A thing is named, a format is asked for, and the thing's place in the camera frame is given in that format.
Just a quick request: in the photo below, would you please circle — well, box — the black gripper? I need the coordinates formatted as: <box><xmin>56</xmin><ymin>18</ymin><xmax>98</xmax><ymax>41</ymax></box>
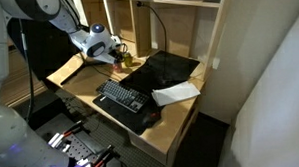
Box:
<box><xmin>110</xmin><ymin>43</ymin><xmax>130</xmax><ymax>64</ymax></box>

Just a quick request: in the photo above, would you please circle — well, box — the yellow green bottle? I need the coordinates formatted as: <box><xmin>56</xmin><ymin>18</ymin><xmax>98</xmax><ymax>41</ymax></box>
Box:
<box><xmin>122</xmin><ymin>51</ymin><xmax>134</xmax><ymax>68</ymax></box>

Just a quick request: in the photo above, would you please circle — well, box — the red soda can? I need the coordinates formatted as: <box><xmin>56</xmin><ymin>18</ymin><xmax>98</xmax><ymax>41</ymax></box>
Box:
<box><xmin>112</xmin><ymin>61</ymin><xmax>123</xmax><ymax>74</ymax></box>

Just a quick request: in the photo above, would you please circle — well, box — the grey black keyboard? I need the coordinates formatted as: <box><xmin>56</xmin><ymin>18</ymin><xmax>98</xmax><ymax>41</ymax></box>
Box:
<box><xmin>95</xmin><ymin>77</ymin><xmax>151</xmax><ymax>115</ymax></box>

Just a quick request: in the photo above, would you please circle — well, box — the black monitor stand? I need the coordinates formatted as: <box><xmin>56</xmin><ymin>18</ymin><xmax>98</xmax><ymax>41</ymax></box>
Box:
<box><xmin>59</xmin><ymin>58</ymin><xmax>108</xmax><ymax>86</ymax></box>

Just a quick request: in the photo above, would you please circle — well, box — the black gooseneck desk lamp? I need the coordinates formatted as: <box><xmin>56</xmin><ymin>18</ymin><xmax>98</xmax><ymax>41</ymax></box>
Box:
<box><xmin>129</xmin><ymin>0</ymin><xmax>183</xmax><ymax>89</ymax></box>

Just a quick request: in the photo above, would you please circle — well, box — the black desk mat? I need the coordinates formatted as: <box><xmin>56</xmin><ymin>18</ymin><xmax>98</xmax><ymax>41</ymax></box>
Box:
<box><xmin>90</xmin><ymin>49</ymin><xmax>203</xmax><ymax>137</ymax></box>

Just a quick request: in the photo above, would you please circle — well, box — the white paper towel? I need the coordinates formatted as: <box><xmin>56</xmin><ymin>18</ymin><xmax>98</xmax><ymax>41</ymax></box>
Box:
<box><xmin>150</xmin><ymin>81</ymin><xmax>202</xmax><ymax>107</ymax></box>

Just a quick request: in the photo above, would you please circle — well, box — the black curved monitor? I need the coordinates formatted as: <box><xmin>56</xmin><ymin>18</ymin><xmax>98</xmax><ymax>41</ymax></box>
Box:
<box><xmin>6</xmin><ymin>15</ymin><xmax>87</xmax><ymax>82</ymax></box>

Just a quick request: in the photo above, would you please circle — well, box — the white paper label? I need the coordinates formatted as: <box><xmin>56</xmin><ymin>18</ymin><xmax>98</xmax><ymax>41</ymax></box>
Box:
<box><xmin>212</xmin><ymin>56</ymin><xmax>221</xmax><ymax>70</ymax></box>

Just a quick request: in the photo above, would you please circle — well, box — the red handled clamp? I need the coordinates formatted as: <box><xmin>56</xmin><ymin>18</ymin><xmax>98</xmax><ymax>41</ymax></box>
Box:
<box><xmin>47</xmin><ymin>120</ymin><xmax>86</xmax><ymax>149</ymax></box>
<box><xmin>63</xmin><ymin>144</ymin><xmax>116</xmax><ymax>167</ymax></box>

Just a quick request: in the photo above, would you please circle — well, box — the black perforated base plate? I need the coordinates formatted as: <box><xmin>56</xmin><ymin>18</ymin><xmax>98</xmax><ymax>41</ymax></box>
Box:
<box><xmin>34</xmin><ymin>110</ymin><xmax>124</xmax><ymax>167</ymax></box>

